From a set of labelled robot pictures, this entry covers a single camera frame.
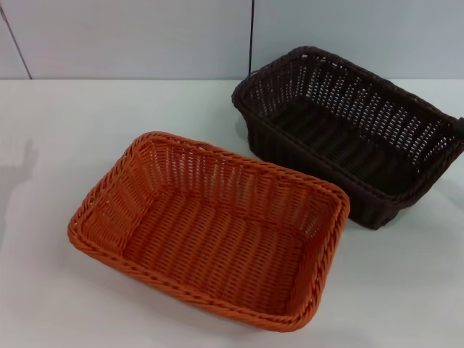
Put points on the orange woven plastic basket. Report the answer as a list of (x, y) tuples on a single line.
[(217, 239)]

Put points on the dark brown woven plastic basket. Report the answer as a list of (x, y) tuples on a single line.
[(337, 137)]

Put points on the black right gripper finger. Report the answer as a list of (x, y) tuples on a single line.
[(461, 127)]

